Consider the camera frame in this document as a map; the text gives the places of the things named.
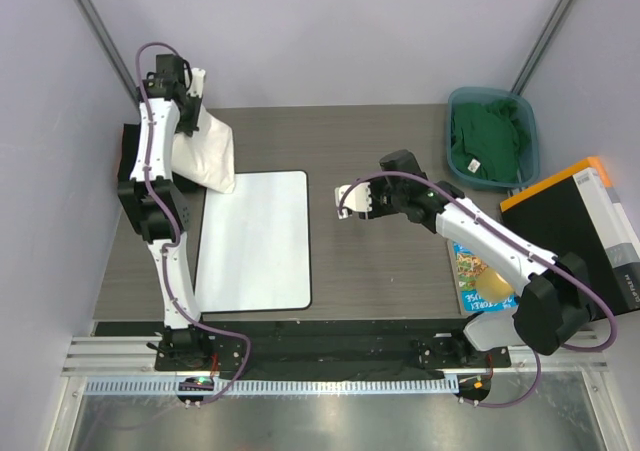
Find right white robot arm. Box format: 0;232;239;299
340;149;594;366

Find white t shirt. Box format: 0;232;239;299
171;106;235;194

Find aluminium rail frame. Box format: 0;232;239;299
62;337;607;403

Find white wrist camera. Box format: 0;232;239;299
334;182;373;219
185;68;206;98

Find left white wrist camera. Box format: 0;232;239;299
185;68;206;98

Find green t shirt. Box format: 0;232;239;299
451;99;531;183

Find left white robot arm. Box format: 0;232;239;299
117;52;213;371

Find black orange box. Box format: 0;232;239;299
500;156;639;316

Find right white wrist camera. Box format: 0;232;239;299
334;182;373;219

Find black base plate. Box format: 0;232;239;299
95;319;506;373

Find white folding board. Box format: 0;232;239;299
195;170;312;313

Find colourful picture book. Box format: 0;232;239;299
447;240;517;316

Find teal plastic basket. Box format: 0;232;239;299
445;87;539;190

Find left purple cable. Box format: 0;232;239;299
135;42;251;406

